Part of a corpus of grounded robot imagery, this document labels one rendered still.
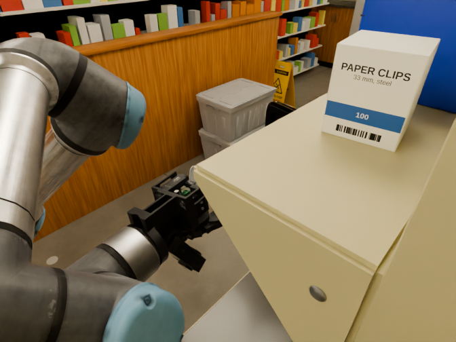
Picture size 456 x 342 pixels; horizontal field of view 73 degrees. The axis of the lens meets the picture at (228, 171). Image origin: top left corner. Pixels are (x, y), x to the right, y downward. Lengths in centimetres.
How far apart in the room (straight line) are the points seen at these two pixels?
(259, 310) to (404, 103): 65
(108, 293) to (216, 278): 171
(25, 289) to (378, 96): 26
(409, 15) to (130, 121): 43
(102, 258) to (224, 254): 173
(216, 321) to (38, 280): 55
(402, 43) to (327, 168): 9
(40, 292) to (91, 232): 217
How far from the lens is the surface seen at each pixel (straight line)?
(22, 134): 38
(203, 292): 194
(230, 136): 255
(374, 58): 21
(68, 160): 66
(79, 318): 28
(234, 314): 78
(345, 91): 22
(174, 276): 202
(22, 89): 44
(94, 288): 29
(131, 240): 41
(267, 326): 77
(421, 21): 30
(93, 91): 55
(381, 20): 31
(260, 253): 18
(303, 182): 18
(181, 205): 45
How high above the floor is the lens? 161
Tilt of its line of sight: 35 degrees down
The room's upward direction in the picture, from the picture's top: straight up
